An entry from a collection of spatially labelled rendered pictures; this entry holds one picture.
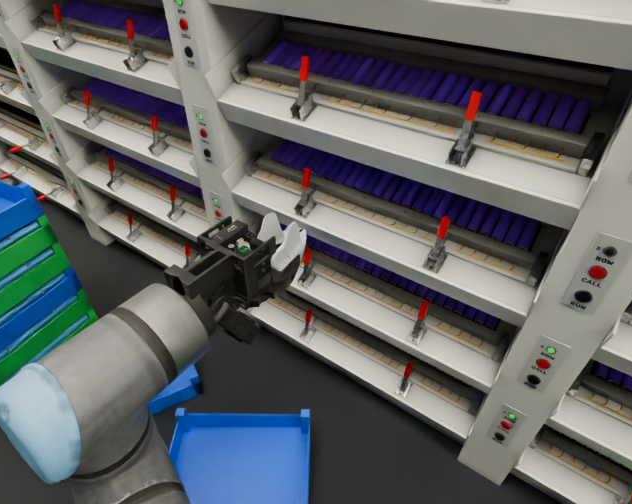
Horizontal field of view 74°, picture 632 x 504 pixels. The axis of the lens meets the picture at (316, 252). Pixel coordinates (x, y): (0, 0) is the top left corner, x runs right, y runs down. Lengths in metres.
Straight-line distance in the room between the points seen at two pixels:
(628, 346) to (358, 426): 0.60
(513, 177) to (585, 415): 0.44
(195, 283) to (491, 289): 0.46
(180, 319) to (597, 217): 0.48
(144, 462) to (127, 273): 1.10
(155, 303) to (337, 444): 0.72
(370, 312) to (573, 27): 0.59
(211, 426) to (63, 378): 0.73
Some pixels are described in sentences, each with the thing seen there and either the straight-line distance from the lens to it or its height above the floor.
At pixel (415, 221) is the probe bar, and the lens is 0.75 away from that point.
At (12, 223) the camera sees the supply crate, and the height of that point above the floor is 0.42.
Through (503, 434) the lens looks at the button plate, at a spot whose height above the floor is 0.18.
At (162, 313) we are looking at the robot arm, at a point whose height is 0.67.
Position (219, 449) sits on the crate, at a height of 0.00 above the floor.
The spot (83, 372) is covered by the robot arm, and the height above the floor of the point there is 0.67.
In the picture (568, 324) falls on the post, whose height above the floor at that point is 0.50.
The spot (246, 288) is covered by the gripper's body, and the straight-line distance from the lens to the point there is 0.46.
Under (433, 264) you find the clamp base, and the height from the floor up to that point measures 0.49.
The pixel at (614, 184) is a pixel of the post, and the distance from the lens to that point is 0.57.
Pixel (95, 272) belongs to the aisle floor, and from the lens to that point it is 1.58.
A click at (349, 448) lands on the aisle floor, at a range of 1.06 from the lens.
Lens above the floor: 0.96
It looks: 40 degrees down
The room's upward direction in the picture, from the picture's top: straight up
